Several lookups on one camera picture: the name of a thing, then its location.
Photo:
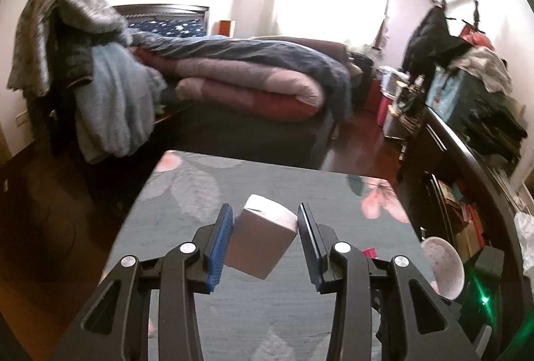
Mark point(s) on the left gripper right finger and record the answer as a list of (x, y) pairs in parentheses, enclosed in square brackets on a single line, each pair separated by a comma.
[(375, 299)]

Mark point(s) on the chair draped with blankets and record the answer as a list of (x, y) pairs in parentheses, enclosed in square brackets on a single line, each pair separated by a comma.
[(73, 64)]

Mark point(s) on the dark wooden sideboard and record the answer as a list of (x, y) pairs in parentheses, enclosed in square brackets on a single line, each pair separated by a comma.
[(436, 153)]

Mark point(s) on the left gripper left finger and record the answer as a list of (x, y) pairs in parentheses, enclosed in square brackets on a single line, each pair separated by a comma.
[(114, 323)]

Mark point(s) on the teal box with clothes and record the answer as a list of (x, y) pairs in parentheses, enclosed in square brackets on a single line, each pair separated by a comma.
[(483, 119)]

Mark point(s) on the white pink-speckled trash bin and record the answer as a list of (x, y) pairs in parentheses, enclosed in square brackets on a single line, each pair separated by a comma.
[(446, 265)]

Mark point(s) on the white small box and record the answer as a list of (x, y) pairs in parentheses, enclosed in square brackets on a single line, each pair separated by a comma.
[(262, 233)]

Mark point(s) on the black suitcase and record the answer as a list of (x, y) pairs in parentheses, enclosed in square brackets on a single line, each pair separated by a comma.
[(361, 78)]

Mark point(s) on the floral grey-green tablecloth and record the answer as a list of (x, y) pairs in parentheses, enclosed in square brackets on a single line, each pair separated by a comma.
[(265, 307)]

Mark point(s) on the bed with folded quilts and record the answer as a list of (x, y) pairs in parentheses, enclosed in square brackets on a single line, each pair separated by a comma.
[(270, 99)]

